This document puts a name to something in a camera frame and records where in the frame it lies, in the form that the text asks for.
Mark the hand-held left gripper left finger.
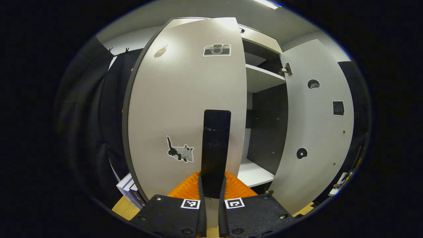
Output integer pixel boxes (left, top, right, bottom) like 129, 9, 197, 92
131, 170, 208, 238

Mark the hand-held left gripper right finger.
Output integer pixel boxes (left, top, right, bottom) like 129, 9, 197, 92
218, 171, 296, 238

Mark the black door handle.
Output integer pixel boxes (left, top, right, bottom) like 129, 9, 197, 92
201, 109, 232, 199

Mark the beige cabinet door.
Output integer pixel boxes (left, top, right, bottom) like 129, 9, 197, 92
122, 17, 248, 228
267, 39, 355, 215

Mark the metal door hinge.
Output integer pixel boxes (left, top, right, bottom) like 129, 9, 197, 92
279, 62, 293, 77

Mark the dark blue book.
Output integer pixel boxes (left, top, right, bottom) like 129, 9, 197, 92
129, 183, 146, 211

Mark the blue and white book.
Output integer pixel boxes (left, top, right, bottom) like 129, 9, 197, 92
122, 178, 138, 205

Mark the blue yellow small object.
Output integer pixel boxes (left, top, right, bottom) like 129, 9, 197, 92
328, 172, 349, 196

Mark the black backdrop cloth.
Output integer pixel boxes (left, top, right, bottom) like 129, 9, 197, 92
55, 36, 370, 207

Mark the large ceiling light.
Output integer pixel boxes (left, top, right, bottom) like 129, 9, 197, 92
253, 0, 281, 10

